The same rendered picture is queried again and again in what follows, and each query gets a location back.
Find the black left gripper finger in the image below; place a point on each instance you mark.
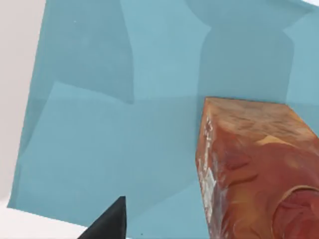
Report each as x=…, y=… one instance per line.
x=112, y=221

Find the orange brown book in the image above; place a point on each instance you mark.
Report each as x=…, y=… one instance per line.
x=251, y=179

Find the light blue rack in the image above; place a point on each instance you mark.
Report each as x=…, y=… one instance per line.
x=104, y=119

